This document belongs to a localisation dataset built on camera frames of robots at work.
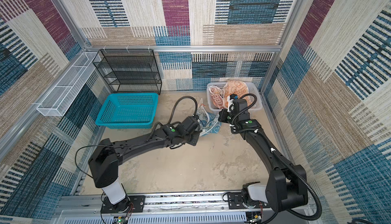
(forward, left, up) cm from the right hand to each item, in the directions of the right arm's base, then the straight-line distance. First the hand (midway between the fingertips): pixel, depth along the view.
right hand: (219, 114), depth 83 cm
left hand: (-8, +12, -7) cm, 16 cm away
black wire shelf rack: (+40, +58, +1) cm, 71 cm away
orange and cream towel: (+31, -19, -11) cm, 38 cm away
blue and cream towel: (+5, +5, -13) cm, 15 cm away
